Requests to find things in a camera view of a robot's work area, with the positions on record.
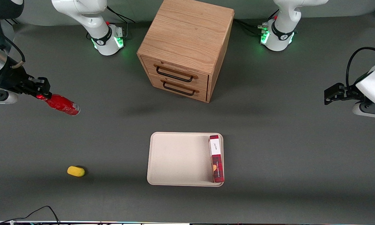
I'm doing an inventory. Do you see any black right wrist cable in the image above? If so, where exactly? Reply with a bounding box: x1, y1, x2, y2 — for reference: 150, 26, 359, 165
0, 22, 26, 69

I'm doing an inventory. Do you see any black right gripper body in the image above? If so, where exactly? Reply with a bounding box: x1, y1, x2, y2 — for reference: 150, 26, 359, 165
0, 62, 32, 95

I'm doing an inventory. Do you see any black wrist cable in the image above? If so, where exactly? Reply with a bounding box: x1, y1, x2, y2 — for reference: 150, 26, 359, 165
0, 22, 26, 69
346, 47, 375, 90

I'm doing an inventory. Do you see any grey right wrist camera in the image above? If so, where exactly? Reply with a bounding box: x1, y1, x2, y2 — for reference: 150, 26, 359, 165
0, 90, 19, 105

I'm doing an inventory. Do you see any thin black table cable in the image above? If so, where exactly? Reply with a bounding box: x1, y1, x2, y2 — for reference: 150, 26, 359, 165
0, 205, 61, 224

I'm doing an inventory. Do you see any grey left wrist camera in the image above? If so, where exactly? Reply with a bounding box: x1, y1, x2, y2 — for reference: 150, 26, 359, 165
351, 101, 375, 120

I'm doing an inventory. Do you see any wooden drawer cabinet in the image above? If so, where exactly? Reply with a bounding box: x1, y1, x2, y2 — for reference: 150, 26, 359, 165
137, 0, 235, 103

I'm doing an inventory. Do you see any red coke bottle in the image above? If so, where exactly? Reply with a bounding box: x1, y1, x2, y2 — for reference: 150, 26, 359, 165
36, 93, 81, 117

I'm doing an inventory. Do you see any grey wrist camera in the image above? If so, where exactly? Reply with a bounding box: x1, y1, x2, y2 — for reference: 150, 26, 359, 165
0, 90, 19, 105
351, 101, 375, 120

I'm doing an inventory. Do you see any black drawer handle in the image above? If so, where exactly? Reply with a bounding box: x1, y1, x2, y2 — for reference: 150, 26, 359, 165
163, 80, 196, 96
156, 65, 194, 83

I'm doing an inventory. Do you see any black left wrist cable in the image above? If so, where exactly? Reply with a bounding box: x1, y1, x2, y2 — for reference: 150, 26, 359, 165
346, 47, 375, 90

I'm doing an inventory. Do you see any red plaid snack box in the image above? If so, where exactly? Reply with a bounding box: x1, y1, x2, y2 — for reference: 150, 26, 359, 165
208, 135, 225, 183

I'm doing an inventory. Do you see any wooden drawer front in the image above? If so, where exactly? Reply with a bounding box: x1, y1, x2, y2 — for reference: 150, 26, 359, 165
148, 73, 208, 102
142, 56, 209, 91

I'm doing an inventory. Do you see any black arm base cable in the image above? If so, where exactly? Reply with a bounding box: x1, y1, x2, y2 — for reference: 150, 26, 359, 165
86, 6, 136, 40
234, 9, 279, 37

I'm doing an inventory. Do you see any beige rectangular tray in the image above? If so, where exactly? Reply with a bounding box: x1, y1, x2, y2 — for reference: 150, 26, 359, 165
147, 132, 224, 187

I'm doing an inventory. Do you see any black right arm base cable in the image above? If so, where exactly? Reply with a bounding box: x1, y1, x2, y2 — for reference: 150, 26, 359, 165
86, 6, 136, 40

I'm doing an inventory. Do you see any yellow oval toy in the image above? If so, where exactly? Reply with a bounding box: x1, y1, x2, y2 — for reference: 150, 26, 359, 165
67, 166, 86, 178

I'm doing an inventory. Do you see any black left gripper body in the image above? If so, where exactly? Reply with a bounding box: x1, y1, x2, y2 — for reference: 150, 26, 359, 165
342, 86, 365, 102

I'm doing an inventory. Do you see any black left arm base cable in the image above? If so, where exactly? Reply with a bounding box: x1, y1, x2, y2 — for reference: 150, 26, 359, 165
234, 9, 279, 37

